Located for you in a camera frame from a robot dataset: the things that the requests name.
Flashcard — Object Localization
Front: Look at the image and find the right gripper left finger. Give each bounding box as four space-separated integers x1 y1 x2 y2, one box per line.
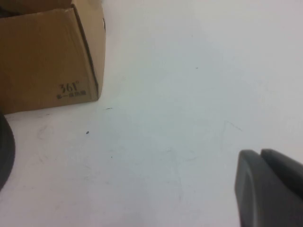
234 148 303 227

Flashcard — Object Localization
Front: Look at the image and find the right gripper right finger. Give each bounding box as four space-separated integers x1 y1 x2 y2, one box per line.
261 148 303 182

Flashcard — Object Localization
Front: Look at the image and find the black knit sneaker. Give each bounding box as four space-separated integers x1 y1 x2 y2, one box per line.
0 113 16 192

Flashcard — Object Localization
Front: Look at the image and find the brown cardboard shoe box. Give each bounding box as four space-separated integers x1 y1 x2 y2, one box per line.
0 0 107 115

